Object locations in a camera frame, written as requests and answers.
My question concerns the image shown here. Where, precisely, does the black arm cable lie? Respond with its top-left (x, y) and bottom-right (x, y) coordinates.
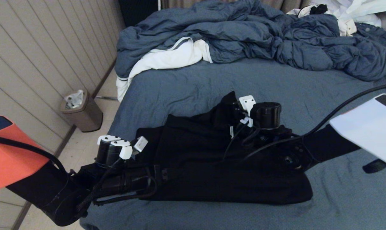
top-left (223, 82), bottom-right (386, 174)
top-left (0, 135), bottom-right (158, 211)

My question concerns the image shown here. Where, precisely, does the small black garment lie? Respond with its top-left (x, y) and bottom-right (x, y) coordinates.
top-left (310, 4), bottom-right (329, 15)

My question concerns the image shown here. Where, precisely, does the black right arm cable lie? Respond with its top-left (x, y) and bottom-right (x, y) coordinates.
top-left (223, 82), bottom-right (386, 174)

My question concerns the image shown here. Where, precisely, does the white plastic bin liner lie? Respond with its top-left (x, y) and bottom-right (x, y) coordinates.
top-left (65, 89), bottom-right (85, 109)

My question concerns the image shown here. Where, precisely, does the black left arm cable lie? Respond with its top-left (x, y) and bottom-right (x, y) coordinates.
top-left (0, 135), bottom-right (158, 211)

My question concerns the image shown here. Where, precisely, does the black furniture piece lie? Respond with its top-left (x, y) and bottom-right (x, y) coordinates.
top-left (118, 0), bottom-right (160, 27)

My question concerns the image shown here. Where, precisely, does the brown trash bin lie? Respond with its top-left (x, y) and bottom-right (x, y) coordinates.
top-left (59, 90), bottom-right (104, 133)

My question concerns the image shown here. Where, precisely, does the blue bed sheet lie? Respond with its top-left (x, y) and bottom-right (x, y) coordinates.
top-left (80, 59), bottom-right (386, 230)

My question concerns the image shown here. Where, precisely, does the rumpled blue duvet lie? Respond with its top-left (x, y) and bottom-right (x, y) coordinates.
top-left (115, 0), bottom-right (386, 82)

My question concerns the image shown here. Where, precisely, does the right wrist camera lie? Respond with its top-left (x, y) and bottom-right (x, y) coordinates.
top-left (233, 95), bottom-right (282, 130)

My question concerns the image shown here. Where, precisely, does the black zip hoodie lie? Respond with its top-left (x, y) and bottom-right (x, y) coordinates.
top-left (135, 91), bottom-right (313, 205)

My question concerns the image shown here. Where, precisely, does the beige curtain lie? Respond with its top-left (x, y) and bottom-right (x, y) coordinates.
top-left (161, 0), bottom-right (312, 14)

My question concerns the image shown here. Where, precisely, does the blue denim garment with buttons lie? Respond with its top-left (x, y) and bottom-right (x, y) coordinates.
top-left (355, 22), bottom-right (386, 51)

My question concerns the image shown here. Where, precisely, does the white clothes pile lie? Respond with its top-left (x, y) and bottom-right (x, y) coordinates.
top-left (287, 0), bottom-right (386, 27)

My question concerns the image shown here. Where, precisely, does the cream garment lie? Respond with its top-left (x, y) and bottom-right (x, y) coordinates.
top-left (338, 19), bottom-right (357, 36)

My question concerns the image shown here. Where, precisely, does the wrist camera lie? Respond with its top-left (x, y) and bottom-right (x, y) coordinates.
top-left (233, 95), bottom-right (282, 130)
top-left (95, 135), bottom-right (149, 168)

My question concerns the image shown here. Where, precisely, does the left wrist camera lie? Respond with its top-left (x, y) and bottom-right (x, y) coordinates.
top-left (95, 135), bottom-right (149, 168)

